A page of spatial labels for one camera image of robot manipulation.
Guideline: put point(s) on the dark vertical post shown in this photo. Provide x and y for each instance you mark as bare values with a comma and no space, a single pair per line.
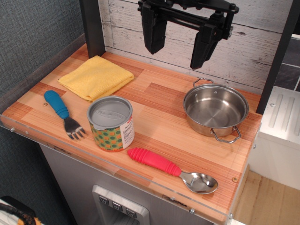
92,27
279,56

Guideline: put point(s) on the grey toy fridge cabinet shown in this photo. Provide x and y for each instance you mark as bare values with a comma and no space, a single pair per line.
96,197

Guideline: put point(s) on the toy can with grey lid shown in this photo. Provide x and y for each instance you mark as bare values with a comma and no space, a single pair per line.
111,123

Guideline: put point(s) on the yellow orange folded towel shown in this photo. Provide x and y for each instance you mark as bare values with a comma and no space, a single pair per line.
96,78

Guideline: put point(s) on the black orange object corner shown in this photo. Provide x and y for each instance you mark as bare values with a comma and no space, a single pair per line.
14,212

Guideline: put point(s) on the blue handled fork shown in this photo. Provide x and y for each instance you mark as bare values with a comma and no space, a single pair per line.
73,129

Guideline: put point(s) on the stainless steel pot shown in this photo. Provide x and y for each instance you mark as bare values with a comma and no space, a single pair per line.
215,110

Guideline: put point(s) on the dark vertical post right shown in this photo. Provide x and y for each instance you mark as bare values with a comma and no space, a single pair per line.
279,56

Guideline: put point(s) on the white toy sink unit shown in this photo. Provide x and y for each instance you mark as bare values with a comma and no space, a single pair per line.
276,150

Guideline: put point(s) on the red handled spoon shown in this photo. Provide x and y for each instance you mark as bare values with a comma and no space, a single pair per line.
196,182

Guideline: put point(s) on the dark vertical post left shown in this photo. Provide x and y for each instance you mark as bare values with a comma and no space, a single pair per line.
92,27

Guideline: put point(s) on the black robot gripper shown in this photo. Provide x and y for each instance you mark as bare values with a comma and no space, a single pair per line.
211,18

